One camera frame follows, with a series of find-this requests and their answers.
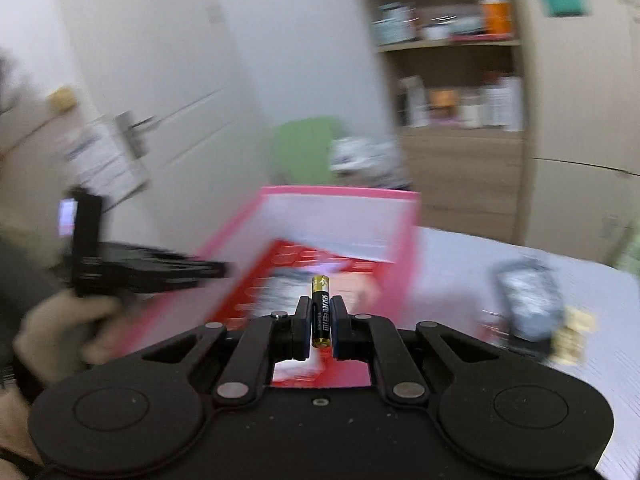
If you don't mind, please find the white patterned tablecloth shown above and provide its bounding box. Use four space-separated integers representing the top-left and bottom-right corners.
415 227 640 480

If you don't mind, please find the person's left hand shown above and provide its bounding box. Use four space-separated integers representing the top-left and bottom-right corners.
12 295 126 386

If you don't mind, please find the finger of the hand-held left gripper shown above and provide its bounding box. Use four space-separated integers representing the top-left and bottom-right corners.
100 242 235 295

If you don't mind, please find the green folding table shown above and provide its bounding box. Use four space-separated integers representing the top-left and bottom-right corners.
270 117 346 186

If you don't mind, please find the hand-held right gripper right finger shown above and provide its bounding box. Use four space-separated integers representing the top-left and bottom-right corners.
330 294 502 407

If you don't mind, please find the pink cardboard box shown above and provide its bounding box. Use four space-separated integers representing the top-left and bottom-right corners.
107 185 423 391

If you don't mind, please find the wooden wardrobe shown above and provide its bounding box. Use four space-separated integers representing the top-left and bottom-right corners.
515 0 640 267

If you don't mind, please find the white door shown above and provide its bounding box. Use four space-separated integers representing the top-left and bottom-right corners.
50 0 273 261

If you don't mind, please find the white tissue pack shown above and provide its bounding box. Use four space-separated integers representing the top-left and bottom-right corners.
327 137 401 174

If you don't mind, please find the white paper notice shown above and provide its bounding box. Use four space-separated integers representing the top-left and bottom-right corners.
65 117 151 197

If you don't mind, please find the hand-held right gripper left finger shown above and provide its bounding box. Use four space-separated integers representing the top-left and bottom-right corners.
141 295 313 407

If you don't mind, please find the wooden shelf unit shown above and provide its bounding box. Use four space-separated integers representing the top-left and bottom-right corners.
350 0 531 246

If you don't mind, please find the black and grey pocket router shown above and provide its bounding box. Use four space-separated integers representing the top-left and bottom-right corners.
492 259 568 343

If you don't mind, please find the beige hair claw clip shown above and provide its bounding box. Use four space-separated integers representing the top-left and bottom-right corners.
550 307 598 362

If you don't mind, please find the black and gold battery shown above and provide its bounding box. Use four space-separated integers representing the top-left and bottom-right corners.
311 275 332 350

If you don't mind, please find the metal door handle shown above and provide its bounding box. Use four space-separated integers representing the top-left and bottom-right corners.
115 112 157 161

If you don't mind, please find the orange cup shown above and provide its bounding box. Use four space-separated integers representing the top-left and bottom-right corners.
480 0 514 36

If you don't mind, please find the person's left forearm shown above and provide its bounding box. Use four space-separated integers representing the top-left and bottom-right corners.
0 360 48 468

